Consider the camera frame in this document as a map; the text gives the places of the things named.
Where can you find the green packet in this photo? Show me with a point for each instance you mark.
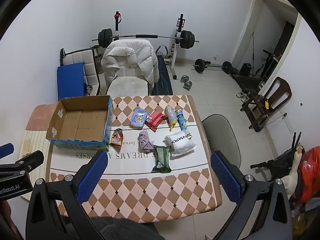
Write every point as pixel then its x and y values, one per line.
pixel 161 158

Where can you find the cardboard box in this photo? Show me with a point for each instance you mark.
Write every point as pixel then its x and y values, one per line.
pixel 82 125

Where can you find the yellow tag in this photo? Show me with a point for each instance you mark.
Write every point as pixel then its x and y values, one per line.
pixel 267 104

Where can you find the black speaker box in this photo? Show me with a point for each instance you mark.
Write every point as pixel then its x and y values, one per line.
pixel 245 69

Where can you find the folded exercise machine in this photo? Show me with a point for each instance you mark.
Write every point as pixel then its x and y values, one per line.
pixel 268 65

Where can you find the light blue tissue packet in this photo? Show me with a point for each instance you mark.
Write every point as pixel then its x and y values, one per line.
pixel 138 118

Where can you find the purple cloth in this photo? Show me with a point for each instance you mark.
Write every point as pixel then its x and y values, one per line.
pixel 146 141

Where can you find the white goose plush toy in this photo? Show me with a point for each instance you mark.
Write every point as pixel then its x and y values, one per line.
pixel 291 182

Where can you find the white sneaker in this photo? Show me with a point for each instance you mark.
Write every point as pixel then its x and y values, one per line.
pixel 240 95
pixel 245 98

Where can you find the grey plastic chair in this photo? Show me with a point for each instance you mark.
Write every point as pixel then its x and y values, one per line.
pixel 222 135

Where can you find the dark fleece garment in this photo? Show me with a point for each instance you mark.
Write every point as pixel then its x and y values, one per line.
pixel 125 230

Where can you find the silver mesh pouch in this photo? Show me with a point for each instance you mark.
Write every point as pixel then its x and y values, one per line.
pixel 171 115

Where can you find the short floor barbell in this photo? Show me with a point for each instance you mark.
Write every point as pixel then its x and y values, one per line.
pixel 200 65

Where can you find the chrome dumbbell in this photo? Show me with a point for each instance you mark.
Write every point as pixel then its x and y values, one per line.
pixel 185 78
pixel 188 85
pixel 89 89

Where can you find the red packet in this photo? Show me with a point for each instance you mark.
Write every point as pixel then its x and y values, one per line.
pixel 155 120

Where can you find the orange cartoon snack packet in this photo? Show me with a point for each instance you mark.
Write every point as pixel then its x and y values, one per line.
pixel 117 138

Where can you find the dark low bench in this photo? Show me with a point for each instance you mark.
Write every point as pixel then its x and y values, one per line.
pixel 247 81

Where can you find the red plastic bag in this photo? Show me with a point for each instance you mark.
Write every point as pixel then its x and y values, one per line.
pixel 310 175

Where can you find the blue tube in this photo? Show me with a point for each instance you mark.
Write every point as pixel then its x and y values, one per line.
pixel 181 121

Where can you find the white printed pouch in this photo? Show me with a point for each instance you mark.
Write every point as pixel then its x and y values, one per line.
pixel 180 143

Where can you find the racked barbell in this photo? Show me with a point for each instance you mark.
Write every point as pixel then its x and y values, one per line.
pixel 146 36

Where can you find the black blue bench pad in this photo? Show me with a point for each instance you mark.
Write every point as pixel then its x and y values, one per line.
pixel 163 80

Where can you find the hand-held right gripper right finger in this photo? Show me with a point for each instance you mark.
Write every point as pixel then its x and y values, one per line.
pixel 225 177

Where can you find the white tufted cushion chair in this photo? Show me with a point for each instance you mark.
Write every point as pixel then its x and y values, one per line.
pixel 82 57

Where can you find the blue folded mat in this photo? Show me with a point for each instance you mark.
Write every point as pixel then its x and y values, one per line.
pixel 70 80

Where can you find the black antenna router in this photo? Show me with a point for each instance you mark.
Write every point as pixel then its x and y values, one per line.
pixel 282 162

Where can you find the brown wooden chair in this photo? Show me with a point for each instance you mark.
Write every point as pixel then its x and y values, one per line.
pixel 287 86

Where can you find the white puffer jacket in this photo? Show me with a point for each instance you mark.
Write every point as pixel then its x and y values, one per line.
pixel 130 55

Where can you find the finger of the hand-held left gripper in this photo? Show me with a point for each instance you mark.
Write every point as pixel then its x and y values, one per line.
pixel 32 158
pixel 6 150

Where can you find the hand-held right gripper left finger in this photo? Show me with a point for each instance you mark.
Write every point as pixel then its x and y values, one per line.
pixel 92 173

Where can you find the white barbell rack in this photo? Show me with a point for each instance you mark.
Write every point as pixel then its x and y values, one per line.
pixel 175 47

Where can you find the white door frame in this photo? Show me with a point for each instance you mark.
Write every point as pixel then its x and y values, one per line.
pixel 246 30

